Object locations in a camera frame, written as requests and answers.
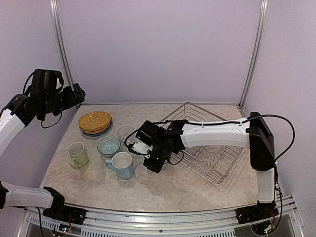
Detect light blue cup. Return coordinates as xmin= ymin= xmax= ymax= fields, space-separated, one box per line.
xmin=105 ymin=152 xmax=134 ymax=180

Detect yellow polka dot plate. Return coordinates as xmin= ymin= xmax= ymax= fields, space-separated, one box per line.
xmin=79 ymin=120 xmax=113 ymax=134

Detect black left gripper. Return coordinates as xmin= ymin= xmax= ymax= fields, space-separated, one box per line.
xmin=41 ymin=82 xmax=85 ymax=116

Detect right aluminium corner post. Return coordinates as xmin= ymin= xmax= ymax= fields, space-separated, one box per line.
xmin=238 ymin=0 xmax=269 ymax=110

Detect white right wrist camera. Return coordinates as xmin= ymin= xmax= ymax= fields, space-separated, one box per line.
xmin=127 ymin=142 xmax=153 ymax=158

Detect blue polka dot plate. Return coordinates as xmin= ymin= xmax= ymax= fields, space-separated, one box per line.
xmin=81 ymin=123 xmax=113 ymax=138

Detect aluminium corner post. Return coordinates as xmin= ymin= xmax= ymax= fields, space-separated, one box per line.
xmin=49 ymin=0 xmax=74 ymax=85
xmin=238 ymin=0 xmax=269 ymax=110

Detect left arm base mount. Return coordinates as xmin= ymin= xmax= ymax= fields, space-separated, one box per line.
xmin=43 ymin=206 xmax=86 ymax=225

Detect clear glass cup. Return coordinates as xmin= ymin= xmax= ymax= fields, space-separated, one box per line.
xmin=117 ymin=126 xmax=134 ymax=150

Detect aluminium front frame rail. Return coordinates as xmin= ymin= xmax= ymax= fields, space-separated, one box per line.
xmin=17 ymin=195 xmax=304 ymax=237

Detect left aluminium corner post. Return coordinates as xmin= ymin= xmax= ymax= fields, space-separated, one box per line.
xmin=49 ymin=0 xmax=74 ymax=85

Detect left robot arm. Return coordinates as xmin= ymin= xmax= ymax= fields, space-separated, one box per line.
xmin=0 ymin=69 xmax=85 ymax=220

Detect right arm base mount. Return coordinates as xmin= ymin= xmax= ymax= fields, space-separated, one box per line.
xmin=236 ymin=202 xmax=279 ymax=224

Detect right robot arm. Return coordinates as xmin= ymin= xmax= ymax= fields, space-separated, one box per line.
xmin=129 ymin=112 xmax=296 ymax=219

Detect pale striped bowl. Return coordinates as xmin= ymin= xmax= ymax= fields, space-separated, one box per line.
xmin=97 ymin=136 xmax=121 ymax=158

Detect metal wire dish rack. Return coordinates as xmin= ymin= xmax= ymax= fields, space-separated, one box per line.
xmin=162 ymin=102 xmax=247 ymax=193

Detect light green cup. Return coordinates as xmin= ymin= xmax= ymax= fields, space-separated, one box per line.
xmin=67 ymin=142 xmax=89 ymax=169

